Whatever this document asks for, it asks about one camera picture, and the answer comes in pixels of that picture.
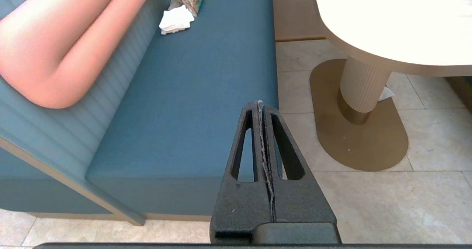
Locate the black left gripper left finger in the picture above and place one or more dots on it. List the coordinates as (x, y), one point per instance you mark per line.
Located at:
(239, 204)

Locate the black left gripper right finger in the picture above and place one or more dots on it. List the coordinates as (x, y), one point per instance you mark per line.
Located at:
(298, 201)

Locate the teal upholstered bench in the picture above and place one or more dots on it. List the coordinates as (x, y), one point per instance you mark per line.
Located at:
(184, 94)

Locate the white paper scrap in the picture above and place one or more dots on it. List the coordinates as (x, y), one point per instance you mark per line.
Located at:
(386, 94)

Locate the white folded napkins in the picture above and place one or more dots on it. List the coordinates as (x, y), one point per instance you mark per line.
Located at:
(176, 20)

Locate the pink bolster cushion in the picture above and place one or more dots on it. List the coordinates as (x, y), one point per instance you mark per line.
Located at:
(55, 38)

